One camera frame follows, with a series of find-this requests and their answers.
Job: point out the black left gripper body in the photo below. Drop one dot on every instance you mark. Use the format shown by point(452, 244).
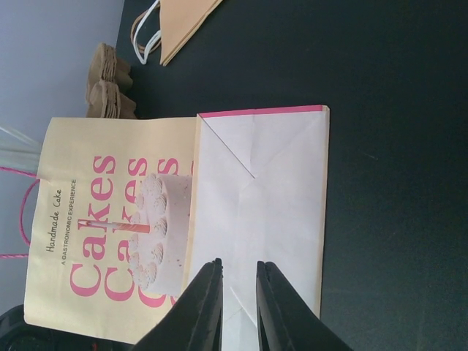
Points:
point(16, 334)

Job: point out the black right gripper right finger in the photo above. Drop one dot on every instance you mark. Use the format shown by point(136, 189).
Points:
point(284, 321)

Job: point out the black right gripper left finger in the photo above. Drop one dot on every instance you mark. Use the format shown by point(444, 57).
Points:
point(195, 321)

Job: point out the cream cakes paper bag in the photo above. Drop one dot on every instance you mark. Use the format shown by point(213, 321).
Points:
point(128, 211)

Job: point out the brown pulp cup carriers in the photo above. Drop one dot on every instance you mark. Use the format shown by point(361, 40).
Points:
point(107, 85)

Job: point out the plain brown paper bag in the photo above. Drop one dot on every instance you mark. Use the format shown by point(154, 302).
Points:
point(178, 22)

